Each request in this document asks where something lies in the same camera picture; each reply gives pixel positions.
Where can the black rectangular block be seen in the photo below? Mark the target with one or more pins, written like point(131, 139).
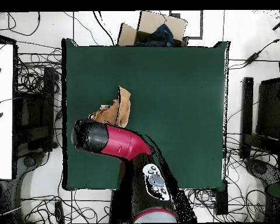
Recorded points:
point(221, 203)

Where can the black upright bar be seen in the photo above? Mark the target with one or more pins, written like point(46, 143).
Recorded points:
point(247, 105)

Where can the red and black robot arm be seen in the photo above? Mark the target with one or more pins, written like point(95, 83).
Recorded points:
point(121, 142)

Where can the black bulky floor device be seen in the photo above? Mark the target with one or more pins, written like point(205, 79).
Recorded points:
point(261, 169)

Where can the black flat panel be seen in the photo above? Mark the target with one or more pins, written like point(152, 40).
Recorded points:
point(269, 109)

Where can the dark blue jeans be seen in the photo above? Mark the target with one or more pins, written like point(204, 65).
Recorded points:
point(163, 35)

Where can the black power strip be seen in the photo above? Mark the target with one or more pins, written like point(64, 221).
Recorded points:
point(59, 211)

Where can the tan terry towel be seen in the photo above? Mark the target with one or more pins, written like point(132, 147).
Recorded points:
point(123, 109)

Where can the black power adapter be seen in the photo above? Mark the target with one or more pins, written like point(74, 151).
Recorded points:
point(253, 58)

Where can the small black round device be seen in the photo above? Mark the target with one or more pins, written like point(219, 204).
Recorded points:
point(29, 161)

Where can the white desk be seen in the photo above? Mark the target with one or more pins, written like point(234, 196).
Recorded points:
point(2, 140)

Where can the dark green tablecloth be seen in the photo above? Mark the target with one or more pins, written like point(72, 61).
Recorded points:
point(177, 93)

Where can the brown cardboard box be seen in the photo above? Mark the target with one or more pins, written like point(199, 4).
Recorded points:
point(151, 22)

